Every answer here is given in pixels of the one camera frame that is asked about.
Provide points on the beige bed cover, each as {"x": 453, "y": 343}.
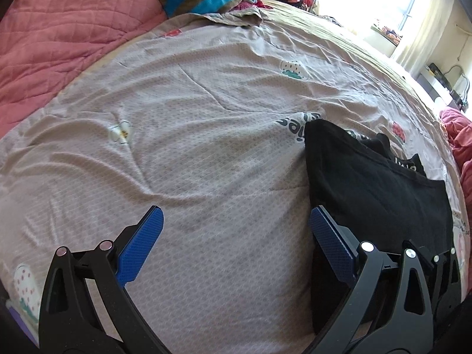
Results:
{"x": 332, "y": 33}

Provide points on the pink crumpled cloth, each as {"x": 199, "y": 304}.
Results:
{"x": 459, "y": 136}

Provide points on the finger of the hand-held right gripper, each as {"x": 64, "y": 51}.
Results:
{"x": 448, "y": 280}

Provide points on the printed mauve bed sheet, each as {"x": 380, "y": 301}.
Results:
{"x": 184, "y": 136}

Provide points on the black pants with orange cuffs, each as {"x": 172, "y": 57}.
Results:
{"x": 368, "y": 191}

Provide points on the cream curtain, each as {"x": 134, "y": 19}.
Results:
{"x": 427, "y": 33}

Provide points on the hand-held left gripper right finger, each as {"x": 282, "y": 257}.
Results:
{"x": 332, "y": 249}

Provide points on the pink quilted pillow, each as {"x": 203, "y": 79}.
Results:
{"x": 66, "y": 25}

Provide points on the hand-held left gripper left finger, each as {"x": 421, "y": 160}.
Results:
{"x": 142, "y": 247}

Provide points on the white side shelf with devices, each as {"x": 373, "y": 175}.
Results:
{"x": 446, "y": 88}

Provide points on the windowsill clutter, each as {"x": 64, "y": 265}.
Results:
{"x": 387, "y": 35}

